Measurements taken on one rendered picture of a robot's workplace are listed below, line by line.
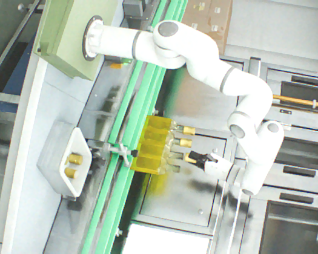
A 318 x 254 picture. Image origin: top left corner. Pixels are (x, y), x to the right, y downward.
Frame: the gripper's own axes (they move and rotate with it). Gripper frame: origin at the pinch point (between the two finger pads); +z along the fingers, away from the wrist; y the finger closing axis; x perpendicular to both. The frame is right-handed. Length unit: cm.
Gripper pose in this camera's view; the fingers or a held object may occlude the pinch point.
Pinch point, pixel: (194, 158)
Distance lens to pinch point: 160.8
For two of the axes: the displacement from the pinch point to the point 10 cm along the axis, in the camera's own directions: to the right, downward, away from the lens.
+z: -8.8, -3.6, 3.2
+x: -4.7, 7.6, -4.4
